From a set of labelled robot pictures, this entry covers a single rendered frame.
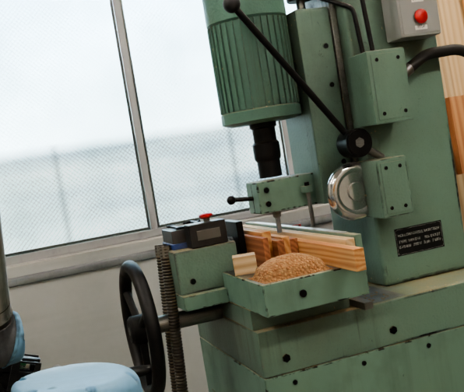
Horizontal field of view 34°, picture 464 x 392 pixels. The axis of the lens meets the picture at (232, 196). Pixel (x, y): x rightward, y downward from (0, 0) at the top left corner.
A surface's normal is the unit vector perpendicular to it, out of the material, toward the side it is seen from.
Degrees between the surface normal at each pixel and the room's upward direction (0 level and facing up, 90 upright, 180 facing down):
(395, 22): 90
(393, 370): 90
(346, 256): 90
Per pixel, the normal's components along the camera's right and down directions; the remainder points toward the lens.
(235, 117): -0.60, 0.14
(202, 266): 0.32, 0.00
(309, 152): -0.93, 0.17
